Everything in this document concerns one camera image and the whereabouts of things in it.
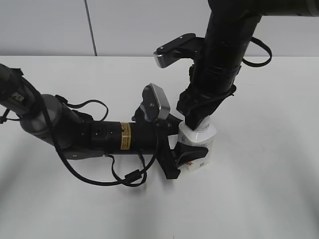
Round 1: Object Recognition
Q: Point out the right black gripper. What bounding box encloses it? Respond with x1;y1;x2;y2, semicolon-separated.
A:
176;85;236;130

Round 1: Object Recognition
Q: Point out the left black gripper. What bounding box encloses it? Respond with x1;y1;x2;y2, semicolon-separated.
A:
132;107;208;179

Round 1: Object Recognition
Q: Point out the white bottle cap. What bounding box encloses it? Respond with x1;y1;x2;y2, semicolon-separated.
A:
194;116;211;132

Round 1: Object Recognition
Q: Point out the white yili changqing bottle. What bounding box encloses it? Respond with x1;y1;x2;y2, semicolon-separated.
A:
177;121;217;172

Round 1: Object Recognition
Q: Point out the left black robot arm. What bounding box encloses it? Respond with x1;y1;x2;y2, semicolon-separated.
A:
0;65;208;179

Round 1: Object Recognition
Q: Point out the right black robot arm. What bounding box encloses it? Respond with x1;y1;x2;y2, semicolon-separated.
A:
177;0;319;130

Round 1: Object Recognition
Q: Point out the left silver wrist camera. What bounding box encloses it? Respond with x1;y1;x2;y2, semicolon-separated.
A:
140;83;170;122

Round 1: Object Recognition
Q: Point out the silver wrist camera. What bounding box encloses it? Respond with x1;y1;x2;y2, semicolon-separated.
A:
153;33;204;68
140;83;170;122

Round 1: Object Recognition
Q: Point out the left black camera cable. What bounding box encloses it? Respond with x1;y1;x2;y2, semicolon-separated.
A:
37;92;160;188

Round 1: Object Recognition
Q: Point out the black camera cable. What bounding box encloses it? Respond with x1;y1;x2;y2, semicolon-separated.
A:
242;36;273;68
37;92;160;188

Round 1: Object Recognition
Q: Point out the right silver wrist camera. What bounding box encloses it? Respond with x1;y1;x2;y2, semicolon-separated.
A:
153;33;204;68

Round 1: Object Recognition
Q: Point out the right black camera cable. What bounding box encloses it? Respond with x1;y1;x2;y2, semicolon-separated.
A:
242;36;273;68

